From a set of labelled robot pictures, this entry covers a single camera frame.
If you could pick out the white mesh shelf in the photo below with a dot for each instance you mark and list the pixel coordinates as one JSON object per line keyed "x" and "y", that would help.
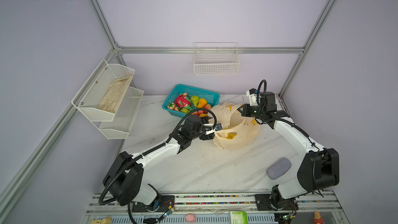
{"x": 90, "y": 97}
{"x": 125, "y": 116}

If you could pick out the yellow banana bunch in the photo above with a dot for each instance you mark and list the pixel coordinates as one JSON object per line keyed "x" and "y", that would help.
{"x": 231, "y": 135}

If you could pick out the red dragon fruit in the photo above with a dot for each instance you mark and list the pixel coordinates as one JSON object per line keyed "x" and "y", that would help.
{"x": 183, "y": 102}

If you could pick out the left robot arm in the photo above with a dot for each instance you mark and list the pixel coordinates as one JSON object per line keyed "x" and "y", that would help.
{"x": 123, "y": 182}

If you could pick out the teal plastic basket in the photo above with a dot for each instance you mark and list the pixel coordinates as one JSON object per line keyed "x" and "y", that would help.
{"x": 211, "y": 97}

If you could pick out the grey sponge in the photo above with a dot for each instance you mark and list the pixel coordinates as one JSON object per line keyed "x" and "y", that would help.
{"x": 279, "y": 168}

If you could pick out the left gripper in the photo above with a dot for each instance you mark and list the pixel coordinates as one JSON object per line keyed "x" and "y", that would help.
{"x": 206, "y": 137}

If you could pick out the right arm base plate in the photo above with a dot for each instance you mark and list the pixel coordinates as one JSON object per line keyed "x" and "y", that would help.
{"x": 270, "y": 202}

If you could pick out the white wire wall basket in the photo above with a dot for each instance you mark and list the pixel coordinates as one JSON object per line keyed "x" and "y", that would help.
{"x": 215, "y": 58}

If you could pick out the green pear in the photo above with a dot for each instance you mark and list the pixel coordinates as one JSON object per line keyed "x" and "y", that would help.
{"x": 184, "y": 110}
{"x": 195, "y": 100}

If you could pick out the beige cloth in shelf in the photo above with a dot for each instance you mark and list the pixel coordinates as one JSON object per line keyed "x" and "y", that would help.
{"x": 114, "y": 94}

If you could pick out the green box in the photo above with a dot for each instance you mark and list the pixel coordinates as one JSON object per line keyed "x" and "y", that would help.
{"x": 238, "y": 217}

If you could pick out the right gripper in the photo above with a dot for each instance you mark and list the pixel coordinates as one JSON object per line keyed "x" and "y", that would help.
{"x": 244, "y": 112}

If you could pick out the white mesh upper shelf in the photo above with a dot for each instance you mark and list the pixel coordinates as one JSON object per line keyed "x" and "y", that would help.
{"x": 90, "y": 97}

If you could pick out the white mesh lower shelf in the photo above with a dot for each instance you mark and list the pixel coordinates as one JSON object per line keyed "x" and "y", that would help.
{"x": 125, "y": 116}

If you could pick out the yellow toy figure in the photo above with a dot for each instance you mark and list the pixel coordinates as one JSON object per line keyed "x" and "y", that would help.
{"x": 106, "y": 220}

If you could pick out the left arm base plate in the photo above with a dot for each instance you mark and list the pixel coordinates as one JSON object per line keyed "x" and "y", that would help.
{"x": 161, "y": 204}

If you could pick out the orange mango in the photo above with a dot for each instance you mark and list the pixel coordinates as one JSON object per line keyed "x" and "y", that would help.
{"x": 202, "y": 103}

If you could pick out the beige plastic bag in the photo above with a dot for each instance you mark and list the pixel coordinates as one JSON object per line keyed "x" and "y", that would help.
{"x": 232, "y": 121}

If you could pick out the pink pig toy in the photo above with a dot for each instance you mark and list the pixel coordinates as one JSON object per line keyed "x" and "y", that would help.
{"x": 191, "y": 218}

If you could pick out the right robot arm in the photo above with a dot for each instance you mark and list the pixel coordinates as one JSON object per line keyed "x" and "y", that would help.
{"x": 319, "y": 168}

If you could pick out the aluminium front rail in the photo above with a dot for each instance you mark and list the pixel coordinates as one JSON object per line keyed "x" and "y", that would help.
{"x": 214, "y": 208}

